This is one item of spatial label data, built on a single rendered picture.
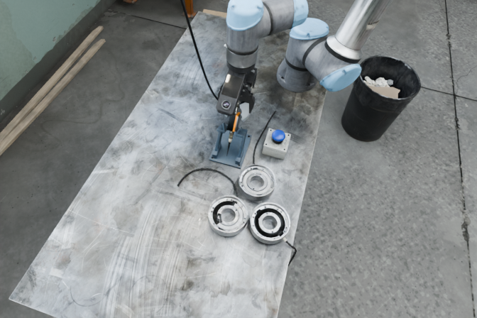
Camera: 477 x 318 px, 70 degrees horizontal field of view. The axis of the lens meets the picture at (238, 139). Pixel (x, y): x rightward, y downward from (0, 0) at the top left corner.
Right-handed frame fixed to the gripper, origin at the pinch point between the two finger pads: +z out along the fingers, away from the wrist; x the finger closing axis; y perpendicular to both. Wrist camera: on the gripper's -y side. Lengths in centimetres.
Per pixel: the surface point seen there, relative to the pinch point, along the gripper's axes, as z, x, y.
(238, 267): 11.9, -12.4, -36.5
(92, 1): 77, 146, 135
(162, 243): 11.9, 8.0, -36.2
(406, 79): 56, -74, 103
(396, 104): 54, -68, 79
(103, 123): 92, 92, 44
